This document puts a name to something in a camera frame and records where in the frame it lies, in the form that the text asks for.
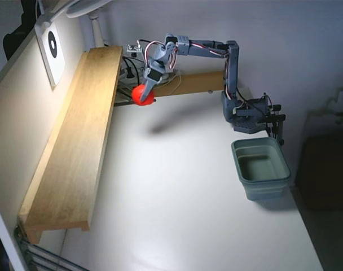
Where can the blue-grey gripper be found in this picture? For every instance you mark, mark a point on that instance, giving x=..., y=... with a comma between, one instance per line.
x=152, y=78

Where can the white desk lamp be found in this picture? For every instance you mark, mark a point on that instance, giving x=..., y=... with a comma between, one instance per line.
x=96, y=31

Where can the short wooden plank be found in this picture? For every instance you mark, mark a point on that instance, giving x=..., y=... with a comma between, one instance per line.
x=199, y=84

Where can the grey plastic container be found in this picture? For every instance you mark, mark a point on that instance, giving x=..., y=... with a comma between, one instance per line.
x=273, y=189

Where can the blue-grey robot arm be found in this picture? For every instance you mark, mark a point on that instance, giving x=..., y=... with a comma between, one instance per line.
x=230, y=70

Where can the dark cabinet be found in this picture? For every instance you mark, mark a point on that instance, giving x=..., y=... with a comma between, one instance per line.
x=326, y=175

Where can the metal rack frame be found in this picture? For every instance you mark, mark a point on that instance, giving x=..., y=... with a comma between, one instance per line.
x=33, y=254

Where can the white side panel board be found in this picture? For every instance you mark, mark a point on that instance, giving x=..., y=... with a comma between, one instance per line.
x=13, y=113

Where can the red ball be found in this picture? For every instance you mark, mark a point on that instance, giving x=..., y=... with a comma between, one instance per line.
x=136, y=96

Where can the black table clamp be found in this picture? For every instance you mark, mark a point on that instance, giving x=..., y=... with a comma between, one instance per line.
x=276, y=107
x=281, y=121

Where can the long light wooden shelf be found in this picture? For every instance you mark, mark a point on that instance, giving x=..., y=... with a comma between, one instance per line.
x=75, y=141

